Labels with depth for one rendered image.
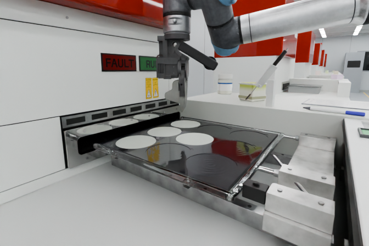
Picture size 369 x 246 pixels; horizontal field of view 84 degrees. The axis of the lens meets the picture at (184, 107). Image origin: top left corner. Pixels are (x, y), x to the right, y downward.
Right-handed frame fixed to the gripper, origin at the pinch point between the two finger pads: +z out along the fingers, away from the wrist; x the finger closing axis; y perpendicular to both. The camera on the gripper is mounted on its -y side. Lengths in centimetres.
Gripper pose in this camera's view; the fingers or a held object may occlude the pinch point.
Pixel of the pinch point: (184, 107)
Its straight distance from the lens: 59.5
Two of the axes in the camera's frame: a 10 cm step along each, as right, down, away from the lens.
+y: -9.9, -0.2, 1.2
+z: 0.0, 9.8, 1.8
